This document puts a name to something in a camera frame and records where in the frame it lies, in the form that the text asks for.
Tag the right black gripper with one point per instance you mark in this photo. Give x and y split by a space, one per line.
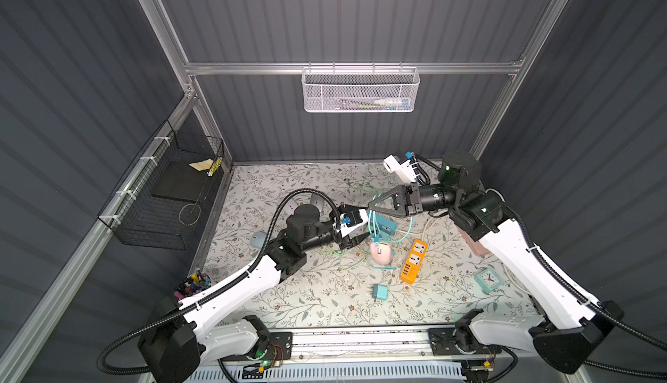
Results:
410 200

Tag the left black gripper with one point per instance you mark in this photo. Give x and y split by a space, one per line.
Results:
352 234

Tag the pink wireless mouse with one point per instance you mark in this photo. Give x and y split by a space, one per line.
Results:
381 253

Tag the teal charger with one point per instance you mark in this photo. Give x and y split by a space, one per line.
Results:
380 292

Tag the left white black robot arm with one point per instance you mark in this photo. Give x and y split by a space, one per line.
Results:
295 228

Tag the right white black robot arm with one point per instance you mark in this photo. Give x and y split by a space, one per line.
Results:
573 322

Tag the blue power strip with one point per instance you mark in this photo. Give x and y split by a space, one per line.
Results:
380 224

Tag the orange power strip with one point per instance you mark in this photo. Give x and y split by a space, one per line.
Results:
414 261

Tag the pink power strip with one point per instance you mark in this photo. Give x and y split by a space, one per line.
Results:
476 247

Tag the teal alarm clock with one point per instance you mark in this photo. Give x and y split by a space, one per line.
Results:
488 280

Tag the yellow sticky note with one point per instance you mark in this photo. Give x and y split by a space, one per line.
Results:
203 165

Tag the pink pen cup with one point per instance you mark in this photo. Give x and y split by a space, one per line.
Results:
193 284

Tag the black notebook in basket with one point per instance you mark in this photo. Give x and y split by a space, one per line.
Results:
179 182

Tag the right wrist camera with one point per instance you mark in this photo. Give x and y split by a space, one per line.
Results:
403 169

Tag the silver grey wireless mouse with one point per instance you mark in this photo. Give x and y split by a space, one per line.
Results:
317 201

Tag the light blue wireless mouse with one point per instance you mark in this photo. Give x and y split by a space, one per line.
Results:
258 239

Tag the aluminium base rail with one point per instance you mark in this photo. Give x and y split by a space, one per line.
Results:
333 344

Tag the white wire mesh basket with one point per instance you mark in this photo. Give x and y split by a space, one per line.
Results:
374 89

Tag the black wire wall basket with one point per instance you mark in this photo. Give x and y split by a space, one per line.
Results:
166 199

